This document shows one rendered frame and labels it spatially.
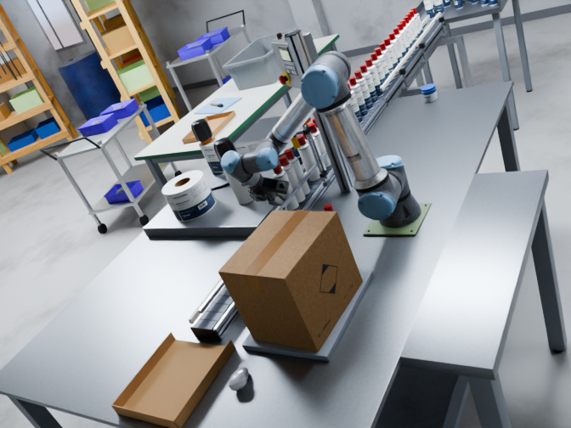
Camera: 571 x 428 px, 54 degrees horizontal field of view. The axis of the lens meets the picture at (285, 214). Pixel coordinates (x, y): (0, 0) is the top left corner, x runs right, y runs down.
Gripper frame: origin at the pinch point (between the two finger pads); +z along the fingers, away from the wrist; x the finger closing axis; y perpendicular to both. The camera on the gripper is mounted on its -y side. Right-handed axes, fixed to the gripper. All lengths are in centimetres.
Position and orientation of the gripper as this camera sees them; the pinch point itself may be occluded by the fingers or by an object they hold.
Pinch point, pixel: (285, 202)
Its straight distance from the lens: 219.8
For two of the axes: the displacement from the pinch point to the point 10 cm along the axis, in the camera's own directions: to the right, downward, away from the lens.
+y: -8.2, 0.3, 5.7
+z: 5.3, 4.1, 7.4
